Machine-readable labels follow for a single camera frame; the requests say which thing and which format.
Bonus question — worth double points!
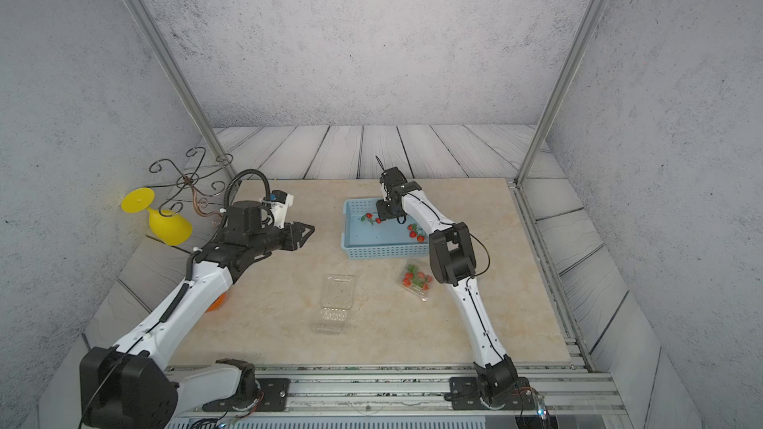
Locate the strawberries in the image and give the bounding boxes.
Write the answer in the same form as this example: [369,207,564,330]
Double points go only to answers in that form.
[399,263,434,295]

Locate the clear clamshell container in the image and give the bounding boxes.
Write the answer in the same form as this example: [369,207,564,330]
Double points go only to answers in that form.
[397,259,434,301]
[311,274,358,335]

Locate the orange plastic bowl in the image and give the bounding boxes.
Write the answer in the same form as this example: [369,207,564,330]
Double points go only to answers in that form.
[206,293,228,313]

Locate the strawberry cluster in basket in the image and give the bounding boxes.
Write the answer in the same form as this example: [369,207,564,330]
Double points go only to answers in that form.
[407,224,426,243]
[361,213,383,226]

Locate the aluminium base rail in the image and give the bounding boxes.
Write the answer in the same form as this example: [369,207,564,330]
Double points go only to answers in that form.
[169,363,632,428]

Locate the yellow plastic goblet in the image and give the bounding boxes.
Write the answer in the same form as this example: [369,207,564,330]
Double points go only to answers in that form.
[120,188,193,246]

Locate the strawberry cluster left in basket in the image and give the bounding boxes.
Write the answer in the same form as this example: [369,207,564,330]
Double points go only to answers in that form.
[361,213,383,226]

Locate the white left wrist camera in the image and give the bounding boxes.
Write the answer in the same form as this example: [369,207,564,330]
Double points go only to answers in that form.
[267,190,294,228]

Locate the aluminium frame post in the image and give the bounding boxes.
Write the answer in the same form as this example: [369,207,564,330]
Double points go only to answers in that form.
[515,0,607,188]
[122,0,226,159]

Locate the strawberry cluster right in basket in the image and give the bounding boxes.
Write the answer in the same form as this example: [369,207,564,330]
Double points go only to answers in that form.
[407,224,426,243]

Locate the dark wire jewellery stand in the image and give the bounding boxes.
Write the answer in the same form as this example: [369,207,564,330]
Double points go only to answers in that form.
[147,146,234,230]

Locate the aluminium frame post left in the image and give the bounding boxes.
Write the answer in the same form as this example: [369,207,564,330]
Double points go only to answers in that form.
[122,0,226,159]

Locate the aluminium frame post right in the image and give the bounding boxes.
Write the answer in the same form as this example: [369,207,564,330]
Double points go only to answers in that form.
[515,0,607,188]

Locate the light blue perforated basket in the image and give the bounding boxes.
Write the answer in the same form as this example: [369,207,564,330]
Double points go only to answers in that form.
[341,198,428,259]

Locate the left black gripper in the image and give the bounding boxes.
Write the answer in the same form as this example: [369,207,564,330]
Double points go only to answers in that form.
[247,220,316,258]

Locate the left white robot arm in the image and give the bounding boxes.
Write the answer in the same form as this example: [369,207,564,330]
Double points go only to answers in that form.
[79,190,315,428]

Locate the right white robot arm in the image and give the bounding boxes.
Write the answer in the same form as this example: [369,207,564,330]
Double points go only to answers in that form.
[377,167,538,409]

